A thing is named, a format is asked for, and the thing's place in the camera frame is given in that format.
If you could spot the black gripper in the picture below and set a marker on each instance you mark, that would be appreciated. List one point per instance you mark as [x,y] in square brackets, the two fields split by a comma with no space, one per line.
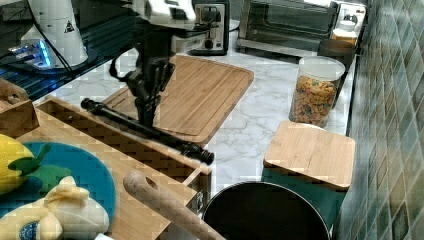
[146,83]

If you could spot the wooden drawer with black handle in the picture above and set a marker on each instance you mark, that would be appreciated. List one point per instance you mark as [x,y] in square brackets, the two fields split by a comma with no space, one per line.
[181,160]

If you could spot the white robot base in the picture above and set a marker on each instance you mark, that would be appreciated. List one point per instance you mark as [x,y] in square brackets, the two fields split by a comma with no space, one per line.
[54,41]

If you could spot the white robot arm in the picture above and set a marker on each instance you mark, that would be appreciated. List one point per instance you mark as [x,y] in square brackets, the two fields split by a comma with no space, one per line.
[166,27]

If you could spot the wooden drawer cabinet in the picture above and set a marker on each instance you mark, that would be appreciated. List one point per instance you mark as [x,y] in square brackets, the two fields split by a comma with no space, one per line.
[132,220]

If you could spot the bamboo cutting board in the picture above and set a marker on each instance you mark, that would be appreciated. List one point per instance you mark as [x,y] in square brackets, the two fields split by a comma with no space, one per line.
[199,97]

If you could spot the teal plate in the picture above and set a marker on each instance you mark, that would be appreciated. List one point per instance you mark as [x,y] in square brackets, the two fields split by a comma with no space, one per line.
[67,160]

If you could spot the black two-slot toaster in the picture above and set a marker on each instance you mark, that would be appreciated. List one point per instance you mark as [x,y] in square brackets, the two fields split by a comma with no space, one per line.
[213,16]

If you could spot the cream plush garlic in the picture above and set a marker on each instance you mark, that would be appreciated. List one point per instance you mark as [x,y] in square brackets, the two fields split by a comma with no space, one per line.
[67,212]

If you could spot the yellow plush lemon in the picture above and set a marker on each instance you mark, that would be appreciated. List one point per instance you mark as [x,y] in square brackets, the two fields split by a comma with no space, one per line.
[18,164]

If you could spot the black utensil holder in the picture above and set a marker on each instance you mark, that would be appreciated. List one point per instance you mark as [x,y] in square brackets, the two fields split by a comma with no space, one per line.
[264,211]

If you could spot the stainless toaster oven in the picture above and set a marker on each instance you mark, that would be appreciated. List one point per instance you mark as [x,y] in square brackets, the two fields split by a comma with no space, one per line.
[295,27]

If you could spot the clear jar of cereal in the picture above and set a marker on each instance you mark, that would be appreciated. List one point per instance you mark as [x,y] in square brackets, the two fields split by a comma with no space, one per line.
[315,90]

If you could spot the teal canister with wooden lid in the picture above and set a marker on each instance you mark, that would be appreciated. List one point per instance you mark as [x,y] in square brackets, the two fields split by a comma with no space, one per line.
[315,163]

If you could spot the jar with orange contents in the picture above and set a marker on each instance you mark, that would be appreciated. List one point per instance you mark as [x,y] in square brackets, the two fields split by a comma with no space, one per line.
[345,31]

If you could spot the wooden spoon handle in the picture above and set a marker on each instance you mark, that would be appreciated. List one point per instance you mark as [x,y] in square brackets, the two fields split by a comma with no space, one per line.
[153,195]

